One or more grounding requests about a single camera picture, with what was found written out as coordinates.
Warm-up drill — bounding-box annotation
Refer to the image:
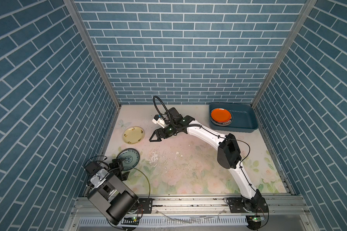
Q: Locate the teal patterned plate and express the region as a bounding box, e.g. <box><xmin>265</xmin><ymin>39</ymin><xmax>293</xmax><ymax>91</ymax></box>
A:
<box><xmin>117</xmin><ymin>148</ymin><xmax>140</xmax><ymax>171</ymax></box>

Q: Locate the cream yellow plate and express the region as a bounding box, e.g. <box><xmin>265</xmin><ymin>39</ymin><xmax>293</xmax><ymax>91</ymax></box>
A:
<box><xmin>122</xmin><ymin>126</ymin><xmax>145</xmax><ymax>144</ymax></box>

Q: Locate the right aluminium corner post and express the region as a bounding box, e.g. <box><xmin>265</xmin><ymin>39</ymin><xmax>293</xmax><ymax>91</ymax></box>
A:
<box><xmin>251</xmin><ymin>0</ymin><xmax>317</xmax><ymax>109</ymax></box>

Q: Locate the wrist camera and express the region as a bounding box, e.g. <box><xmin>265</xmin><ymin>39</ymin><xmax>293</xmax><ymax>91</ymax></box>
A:
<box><xmin>153</xmin><ymin>96</ymin><xmax>182</xmax><ymax>128</ymax></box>
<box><xmin>83</xmin><ymin>156</ymin><xmax>109</xmax><ymax>187</ymax></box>

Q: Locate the black plate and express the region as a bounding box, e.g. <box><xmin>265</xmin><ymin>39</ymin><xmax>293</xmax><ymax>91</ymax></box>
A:
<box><xmin>211</xmin><ymin>120</ymin><xmax>231</xmax><ymax>127</ymax></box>

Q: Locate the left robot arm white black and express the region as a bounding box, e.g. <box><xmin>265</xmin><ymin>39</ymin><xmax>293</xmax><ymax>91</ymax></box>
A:
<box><xmin>84</xmin><ymin>159</ymin><xmax>138</xmax><ymax>226</ymax></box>

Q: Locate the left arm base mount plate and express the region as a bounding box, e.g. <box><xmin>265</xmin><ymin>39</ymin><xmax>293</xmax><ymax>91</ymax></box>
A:
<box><xmin>131</xmin><ymin>198</ymin><xmax>153</xmax><ymax>215</ymax></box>

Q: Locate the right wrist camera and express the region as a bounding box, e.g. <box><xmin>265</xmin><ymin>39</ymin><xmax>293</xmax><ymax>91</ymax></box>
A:
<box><xmin>153</xmin><ymin>96</ymin><xmax>182</xmax><ymax>128</ymax></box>

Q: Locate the aluminium corner post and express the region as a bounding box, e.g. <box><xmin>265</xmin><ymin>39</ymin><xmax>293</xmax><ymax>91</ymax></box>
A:
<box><xmin>64</xmin><ymin>0</ymin><xmax>121</xmax><ymax>110</ymax></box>
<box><xmin>251</xmin><ymin>0</ymin><xmax>317</xmax><ymax>109</ymax></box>

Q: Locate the teal plastic bin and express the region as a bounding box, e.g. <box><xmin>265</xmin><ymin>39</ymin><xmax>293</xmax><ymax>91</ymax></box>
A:
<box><xmin>209</xmin><ymin>103</ymin><xmax>258</xmax><ymax>133</ymax></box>

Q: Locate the left aluminium corner post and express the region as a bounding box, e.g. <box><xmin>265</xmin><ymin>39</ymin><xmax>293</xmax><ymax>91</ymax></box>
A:
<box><xmin>64</xmin><ymin>0</ymin><xmax>121</xmax><ymax>110</ymax></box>

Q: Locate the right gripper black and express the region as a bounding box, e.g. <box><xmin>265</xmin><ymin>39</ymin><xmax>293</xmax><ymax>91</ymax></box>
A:
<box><xmin>149</xmin><ymin>124</ymin><xmax>178</xmax><ymax>142</ymax></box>

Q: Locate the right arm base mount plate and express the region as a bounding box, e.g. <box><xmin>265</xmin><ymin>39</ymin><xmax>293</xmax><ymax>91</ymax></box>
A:
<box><xmin>225</xmin><ymin>196</ymin><xmax>269</xmax><ymax>213</ymax></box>

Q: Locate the aluminium front rail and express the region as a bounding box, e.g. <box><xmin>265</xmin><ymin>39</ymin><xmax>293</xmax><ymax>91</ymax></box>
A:
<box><xmin>64</xmin><ymin>193</ymin><xmax>318</xmax><ymax>231</ymax></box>

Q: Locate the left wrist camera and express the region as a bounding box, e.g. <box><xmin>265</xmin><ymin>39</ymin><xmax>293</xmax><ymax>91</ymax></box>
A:
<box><xmin>83</xmin><ymin>156</ymin><xmax>109</xmax><ymax>187</ymax></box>

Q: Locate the orange plate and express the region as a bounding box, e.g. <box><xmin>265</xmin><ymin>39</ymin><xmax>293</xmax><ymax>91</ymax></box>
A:
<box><xmin>210</xmin><ymin>108</ymin><xmax>232</xmax><ymax>123</ymax></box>

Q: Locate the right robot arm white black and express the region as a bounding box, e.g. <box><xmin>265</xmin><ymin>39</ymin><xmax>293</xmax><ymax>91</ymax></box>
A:
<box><xmin>149</xmin><ymin>115</ymin><xmax>269</xmax><ymax>213</ymax></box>

